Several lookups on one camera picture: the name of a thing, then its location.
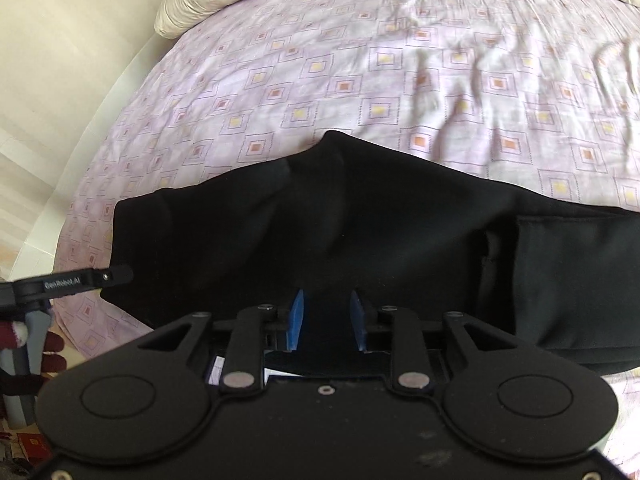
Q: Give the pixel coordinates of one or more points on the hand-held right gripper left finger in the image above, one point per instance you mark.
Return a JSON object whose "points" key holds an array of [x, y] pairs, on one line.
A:
{"points": [[296, 320]]}

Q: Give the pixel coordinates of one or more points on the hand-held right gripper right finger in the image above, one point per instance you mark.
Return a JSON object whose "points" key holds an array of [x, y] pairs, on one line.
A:
{"points": [[357, 320]]}

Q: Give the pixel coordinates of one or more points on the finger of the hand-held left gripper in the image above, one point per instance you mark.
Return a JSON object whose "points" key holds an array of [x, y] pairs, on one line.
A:
{"points": [[112, 276]]}

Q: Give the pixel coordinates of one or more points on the black pants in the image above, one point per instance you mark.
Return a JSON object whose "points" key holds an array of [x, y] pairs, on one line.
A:
{"points": [[380, 240]]}

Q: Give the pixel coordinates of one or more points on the person's left hand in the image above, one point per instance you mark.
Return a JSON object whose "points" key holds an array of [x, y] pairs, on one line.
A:
{"points": [[54, 352]]}

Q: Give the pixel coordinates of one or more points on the purple square-print bedsheet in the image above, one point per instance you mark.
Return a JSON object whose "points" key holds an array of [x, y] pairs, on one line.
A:
{"points": [[350, 85]]}

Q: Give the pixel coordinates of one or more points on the white bed frame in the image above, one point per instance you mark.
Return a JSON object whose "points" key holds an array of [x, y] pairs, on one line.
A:
{"points": [[85, 150]]}

